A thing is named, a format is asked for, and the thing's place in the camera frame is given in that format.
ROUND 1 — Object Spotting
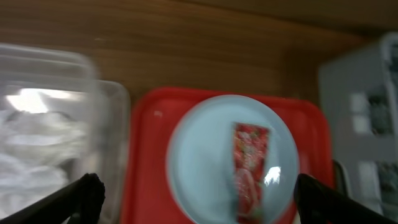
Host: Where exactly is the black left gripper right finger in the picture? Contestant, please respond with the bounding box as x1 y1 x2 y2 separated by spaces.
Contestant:
294 174 396 224

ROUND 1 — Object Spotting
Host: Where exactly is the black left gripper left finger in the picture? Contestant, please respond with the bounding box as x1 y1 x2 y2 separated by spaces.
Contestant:
1 173 105 224

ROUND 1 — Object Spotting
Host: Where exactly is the red snack wrapper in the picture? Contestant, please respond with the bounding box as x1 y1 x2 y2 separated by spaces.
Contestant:
233 123 270 223

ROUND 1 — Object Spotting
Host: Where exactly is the grey dishwasher rack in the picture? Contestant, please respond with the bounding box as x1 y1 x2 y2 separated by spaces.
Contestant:
318 32 397 221

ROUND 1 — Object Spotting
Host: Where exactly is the red serving tray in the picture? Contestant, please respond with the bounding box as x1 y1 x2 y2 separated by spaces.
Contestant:
120 87 334 224

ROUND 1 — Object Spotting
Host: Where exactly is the clear plastic bin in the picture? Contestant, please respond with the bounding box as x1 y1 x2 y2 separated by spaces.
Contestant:
1 44 130 223

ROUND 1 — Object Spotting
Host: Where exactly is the light blue plate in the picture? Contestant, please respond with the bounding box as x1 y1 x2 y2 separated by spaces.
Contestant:
167 95 299 223

